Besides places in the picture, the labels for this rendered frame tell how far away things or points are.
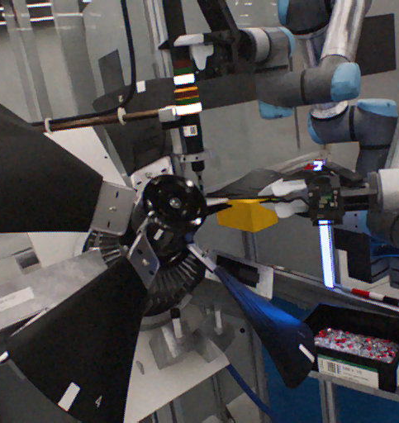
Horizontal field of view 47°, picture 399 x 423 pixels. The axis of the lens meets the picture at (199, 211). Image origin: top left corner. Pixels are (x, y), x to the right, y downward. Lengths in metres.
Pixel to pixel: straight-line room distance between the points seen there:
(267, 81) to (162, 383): 0.66
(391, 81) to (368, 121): 3.87
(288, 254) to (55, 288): 1.49
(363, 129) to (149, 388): 1.00
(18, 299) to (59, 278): 0.08
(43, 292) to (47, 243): 0.19
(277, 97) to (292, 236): 1.22
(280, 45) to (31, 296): 0.70
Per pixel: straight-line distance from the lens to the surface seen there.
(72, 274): 0.87
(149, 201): 0.77
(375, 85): 5.24
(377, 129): 1.52
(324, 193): 0.84
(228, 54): 0.93
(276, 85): 1.04
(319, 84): 1.01
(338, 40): 1.11
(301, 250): 2.25
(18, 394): 1.65
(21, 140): 0.82
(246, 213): 1.30
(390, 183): 0.85
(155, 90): 1.02
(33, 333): 0.66
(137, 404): 0.95
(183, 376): 0.99
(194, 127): 0.85
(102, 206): 0.83
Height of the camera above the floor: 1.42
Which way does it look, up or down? 16 degrees down
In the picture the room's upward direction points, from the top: 9 degrees counter-clockwise
